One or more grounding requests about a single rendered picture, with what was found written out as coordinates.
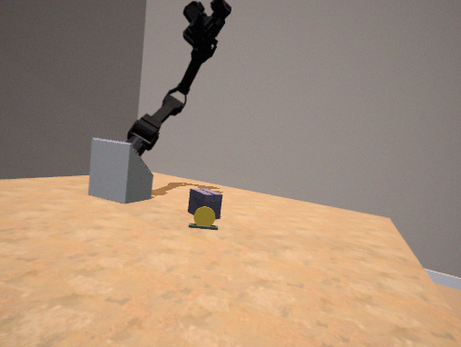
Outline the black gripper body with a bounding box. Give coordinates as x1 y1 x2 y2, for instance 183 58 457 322
182 0 231 48

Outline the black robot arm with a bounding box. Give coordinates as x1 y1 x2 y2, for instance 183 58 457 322
126 1 225 156

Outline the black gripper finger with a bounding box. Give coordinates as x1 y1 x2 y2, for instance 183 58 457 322
211 0 229 16
186 12 206 42

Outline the gold coin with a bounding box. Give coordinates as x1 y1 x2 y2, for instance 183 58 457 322
194 207 215 226

